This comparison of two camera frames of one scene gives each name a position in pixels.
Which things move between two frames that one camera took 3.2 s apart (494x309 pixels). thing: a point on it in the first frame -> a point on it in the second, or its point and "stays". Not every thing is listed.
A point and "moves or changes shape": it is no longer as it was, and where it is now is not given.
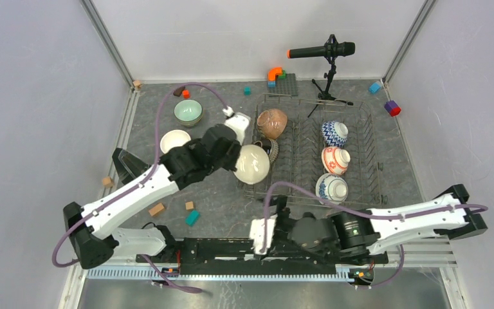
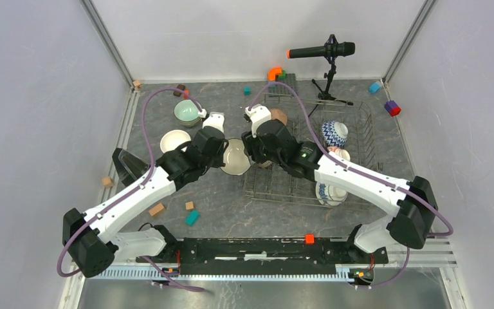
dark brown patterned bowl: [271, 147] moves or changes shape
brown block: [178, 91] stays
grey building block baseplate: [287, 85] stays
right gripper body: [285, 229] -> [256, 150]
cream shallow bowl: [173, 138] stays
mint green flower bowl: [188, 112] stays
